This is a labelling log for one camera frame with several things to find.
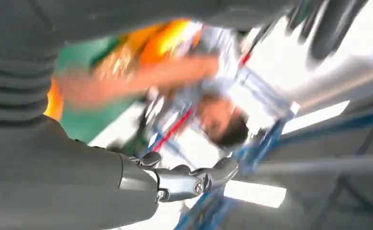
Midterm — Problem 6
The white side table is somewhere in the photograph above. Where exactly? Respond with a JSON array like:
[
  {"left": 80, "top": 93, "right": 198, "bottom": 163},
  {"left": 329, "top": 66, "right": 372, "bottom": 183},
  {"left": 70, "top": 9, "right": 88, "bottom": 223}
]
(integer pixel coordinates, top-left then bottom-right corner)
[{"left": 246, "top": 0, "right": 373, "bottom": 110}]

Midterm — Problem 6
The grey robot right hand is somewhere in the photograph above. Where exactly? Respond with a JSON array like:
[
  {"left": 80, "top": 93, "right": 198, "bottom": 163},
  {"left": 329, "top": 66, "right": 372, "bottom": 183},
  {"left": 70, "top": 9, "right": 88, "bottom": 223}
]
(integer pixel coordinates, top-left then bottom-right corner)
[{"left": 0, "top": 0, "right": 293, "bottom": 230}]

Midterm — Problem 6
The blue metal frame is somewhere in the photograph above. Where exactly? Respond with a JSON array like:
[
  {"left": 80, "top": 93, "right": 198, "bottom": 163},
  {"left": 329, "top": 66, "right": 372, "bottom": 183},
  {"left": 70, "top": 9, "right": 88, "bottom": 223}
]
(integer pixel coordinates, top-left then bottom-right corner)
[{"left": 173, "top": 108, "right": 373, "bottom": 230}]

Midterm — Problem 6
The person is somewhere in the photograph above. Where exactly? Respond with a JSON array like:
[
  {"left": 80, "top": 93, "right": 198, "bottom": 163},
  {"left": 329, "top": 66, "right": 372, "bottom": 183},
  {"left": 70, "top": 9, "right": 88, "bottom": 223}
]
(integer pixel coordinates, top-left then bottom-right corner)
[{"left": 59, "top": 22, "right": 251, "bottom": 148}]

